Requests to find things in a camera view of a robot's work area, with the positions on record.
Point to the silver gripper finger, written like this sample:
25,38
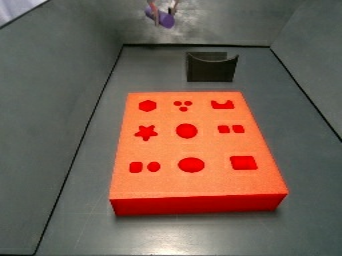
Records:
156,11
173,7

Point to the purple cylinder peg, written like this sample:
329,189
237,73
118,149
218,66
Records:
166,19

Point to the red shape-sorter block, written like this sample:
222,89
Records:
193,156

